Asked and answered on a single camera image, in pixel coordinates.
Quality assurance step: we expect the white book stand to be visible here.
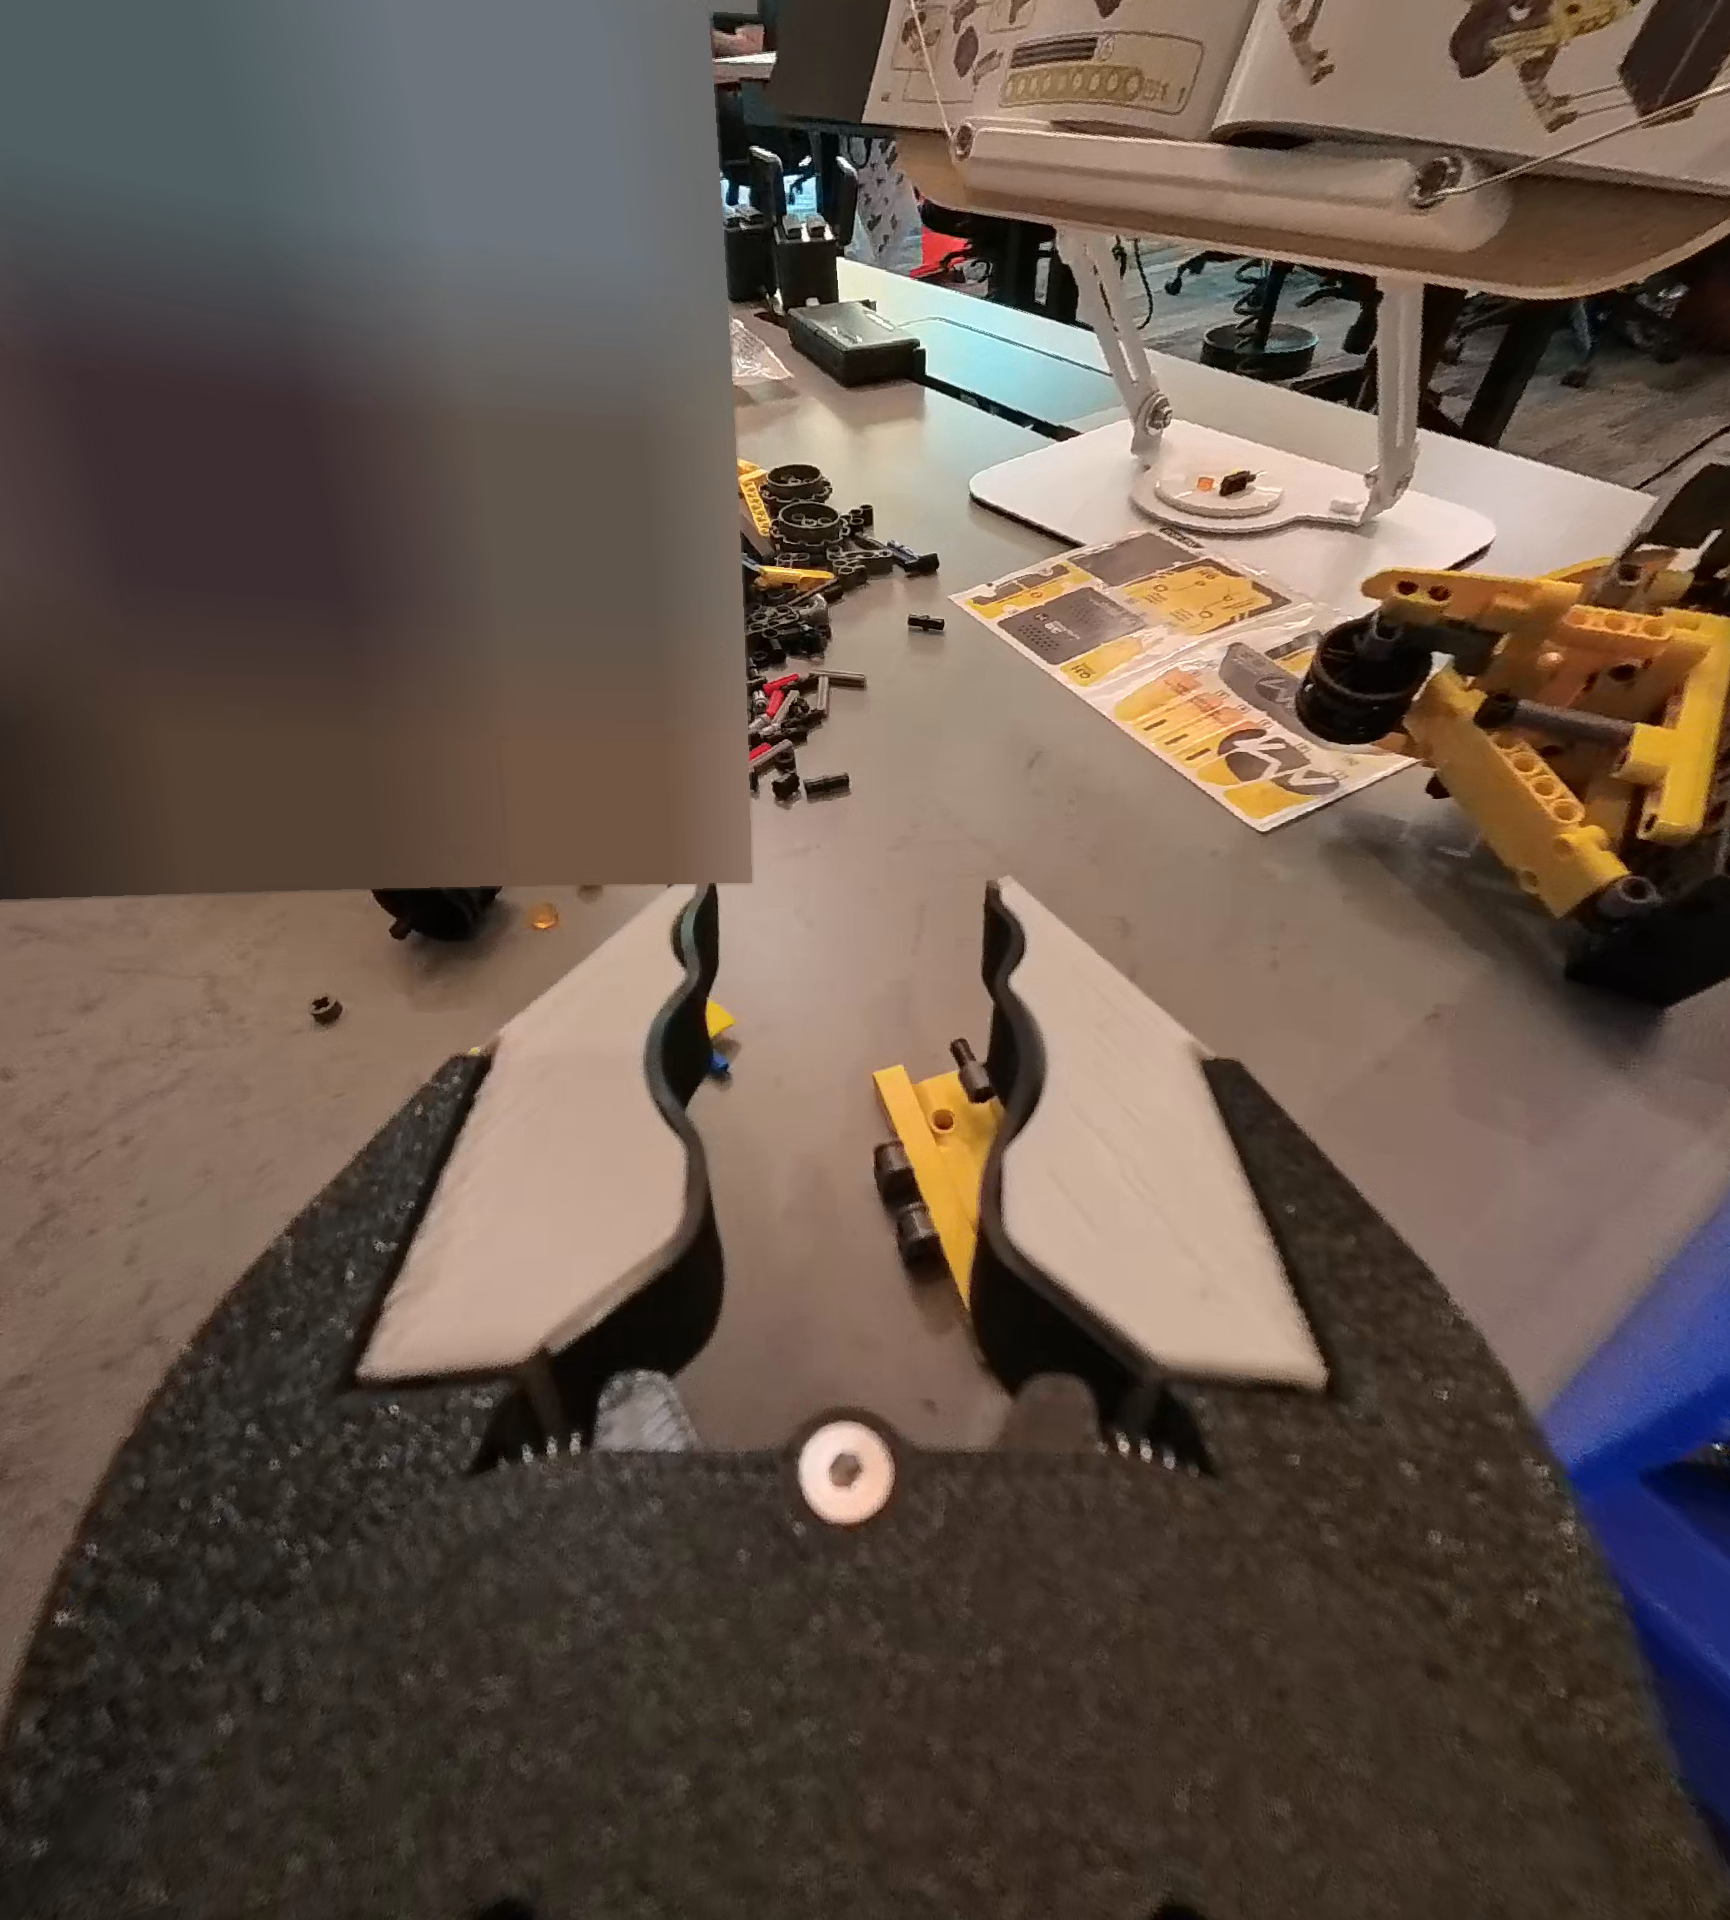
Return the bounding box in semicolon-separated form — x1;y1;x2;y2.
865;113;1730;571

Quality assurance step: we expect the black rectangular box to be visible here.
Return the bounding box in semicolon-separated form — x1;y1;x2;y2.
785;300;929;390

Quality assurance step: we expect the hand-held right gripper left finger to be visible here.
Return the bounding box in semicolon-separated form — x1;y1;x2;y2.
355;883;729;1424

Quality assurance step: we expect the black toy wheel hub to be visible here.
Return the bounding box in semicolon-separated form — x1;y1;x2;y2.
371;888;505;945

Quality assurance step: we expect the dark grey panel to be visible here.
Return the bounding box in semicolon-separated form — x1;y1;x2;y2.
763;0;900;122

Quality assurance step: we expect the open instruction booklet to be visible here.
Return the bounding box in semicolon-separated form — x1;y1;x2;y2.
865;0;1730;205

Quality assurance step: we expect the yellow printed sticker sheet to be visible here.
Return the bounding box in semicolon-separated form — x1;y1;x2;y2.
951;528;1422;833

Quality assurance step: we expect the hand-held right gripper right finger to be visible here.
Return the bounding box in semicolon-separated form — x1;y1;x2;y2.
967;876;1330;1435

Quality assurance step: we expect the pile of toy building pieces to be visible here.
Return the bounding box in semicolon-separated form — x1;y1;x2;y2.
738;457;946;804

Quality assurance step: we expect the yellow toy vehicle model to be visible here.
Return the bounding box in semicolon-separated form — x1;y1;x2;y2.
1297;457;1730;1008

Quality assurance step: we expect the yellow toy plate assembly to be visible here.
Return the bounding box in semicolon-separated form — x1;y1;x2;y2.
868;1039;1010;1300

